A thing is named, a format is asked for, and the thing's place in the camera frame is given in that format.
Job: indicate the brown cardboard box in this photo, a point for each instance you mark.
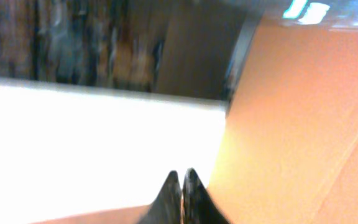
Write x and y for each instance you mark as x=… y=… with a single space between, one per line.
x=286 y=152

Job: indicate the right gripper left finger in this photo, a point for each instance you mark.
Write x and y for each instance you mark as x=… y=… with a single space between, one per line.
x=166 y=208

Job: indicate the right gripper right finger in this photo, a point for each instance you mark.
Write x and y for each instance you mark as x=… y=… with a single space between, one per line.
x=198 y=207

